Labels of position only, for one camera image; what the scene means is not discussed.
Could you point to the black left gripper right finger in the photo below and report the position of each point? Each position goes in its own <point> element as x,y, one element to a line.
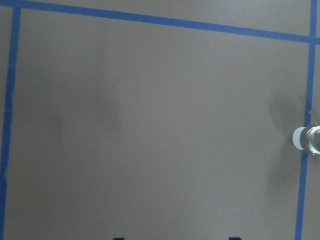
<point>234,238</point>

